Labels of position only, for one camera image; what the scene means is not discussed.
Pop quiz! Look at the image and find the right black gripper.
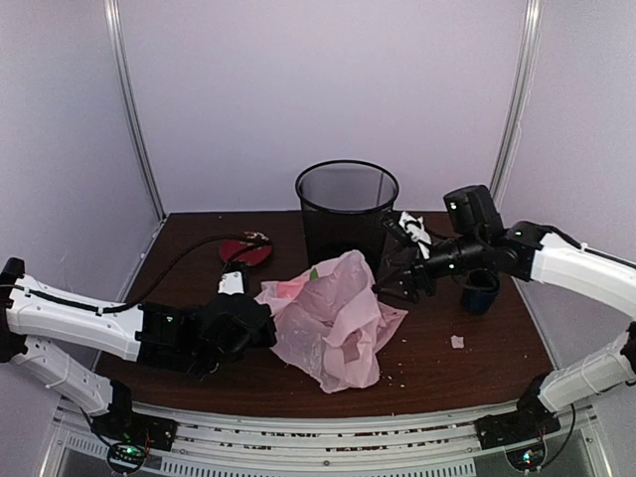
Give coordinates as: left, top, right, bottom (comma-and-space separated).
372, 231, 485, 305

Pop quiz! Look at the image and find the pink plastic trash bag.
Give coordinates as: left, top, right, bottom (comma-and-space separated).
256, 250, 407, 394

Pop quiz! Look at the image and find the black mesh trash bin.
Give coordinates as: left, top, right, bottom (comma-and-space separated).
295, 159, 399, 274

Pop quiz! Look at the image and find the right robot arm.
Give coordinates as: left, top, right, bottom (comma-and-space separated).
374, 185, 635, 439

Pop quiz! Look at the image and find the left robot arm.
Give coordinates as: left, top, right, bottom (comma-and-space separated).
1, 257, 276, 441

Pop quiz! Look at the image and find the dark blue cup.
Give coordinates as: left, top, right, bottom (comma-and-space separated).
460, 270, 500, 315

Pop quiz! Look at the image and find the red floral plate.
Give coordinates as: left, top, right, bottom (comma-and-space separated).
219, 232, 273, 267

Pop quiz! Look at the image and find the small pink bag scrap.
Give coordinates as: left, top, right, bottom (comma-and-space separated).
450, 335, 465, 350

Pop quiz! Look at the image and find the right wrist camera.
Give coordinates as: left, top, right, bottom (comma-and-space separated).
382, 211, 432, 260

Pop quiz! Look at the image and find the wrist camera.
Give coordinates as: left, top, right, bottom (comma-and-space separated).
218, 261, 249, 295
382, 211, 432, 260

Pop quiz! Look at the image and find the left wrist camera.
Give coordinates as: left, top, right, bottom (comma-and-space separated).
218, 261, 249, 295

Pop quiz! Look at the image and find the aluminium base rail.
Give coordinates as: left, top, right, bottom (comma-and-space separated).
39, 387, 612, 477

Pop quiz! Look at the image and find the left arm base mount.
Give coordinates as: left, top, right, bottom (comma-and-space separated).
82, 411, 178, 476

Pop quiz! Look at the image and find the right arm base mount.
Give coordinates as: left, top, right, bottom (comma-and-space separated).
474, 410, 561, 474

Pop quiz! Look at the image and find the right aluminium frame post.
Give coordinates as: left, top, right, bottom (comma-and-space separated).
490, 0, 544, 209

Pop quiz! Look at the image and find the aluminium frame post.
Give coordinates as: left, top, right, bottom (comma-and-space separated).
490, 0, 544, 209
103, 0, 167, 222

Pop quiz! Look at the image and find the left aluminium frame post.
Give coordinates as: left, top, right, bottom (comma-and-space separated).
103, 0, 167, 222

